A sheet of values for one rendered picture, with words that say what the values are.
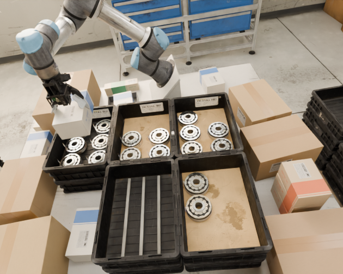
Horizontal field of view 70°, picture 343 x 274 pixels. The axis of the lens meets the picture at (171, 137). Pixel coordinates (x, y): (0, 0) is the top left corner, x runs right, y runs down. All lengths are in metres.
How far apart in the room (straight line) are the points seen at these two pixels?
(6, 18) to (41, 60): 3.35
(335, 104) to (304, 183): 1.15
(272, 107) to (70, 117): 0.99
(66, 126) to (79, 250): 0.50
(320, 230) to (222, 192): 0.37
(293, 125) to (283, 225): 0.52
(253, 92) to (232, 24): 1.85
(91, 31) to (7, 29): 1.12
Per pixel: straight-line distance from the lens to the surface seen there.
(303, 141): 1.28
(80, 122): 1.04
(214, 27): 3.18
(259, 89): 1.50
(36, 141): 1.62
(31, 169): 1.38
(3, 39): 4.46
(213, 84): 1.64
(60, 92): 1.01
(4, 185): 1.41
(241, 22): 3.26
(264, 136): 1.25
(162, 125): 1.33
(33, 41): 0.93
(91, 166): 1.14
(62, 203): 1.39
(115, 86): 1.82
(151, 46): 1.40
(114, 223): 1.09
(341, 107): 2.11
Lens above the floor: 1.78
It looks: 48 degrees down
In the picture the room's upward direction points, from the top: 10 degrees counter-clockwise
